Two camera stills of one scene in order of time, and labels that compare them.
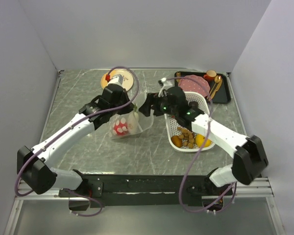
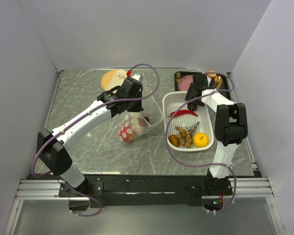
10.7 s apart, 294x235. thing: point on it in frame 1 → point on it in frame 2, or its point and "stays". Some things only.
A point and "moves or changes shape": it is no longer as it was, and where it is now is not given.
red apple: (120, 127) → (126, 133)
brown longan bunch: (187, 137) stays
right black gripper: (145, 108) → (189, 95)
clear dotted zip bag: (125, 125) moves or changes shape
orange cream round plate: (128, 82) stays
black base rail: (110, 191) stays
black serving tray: (222, 96) stays
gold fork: (178, 74) stays
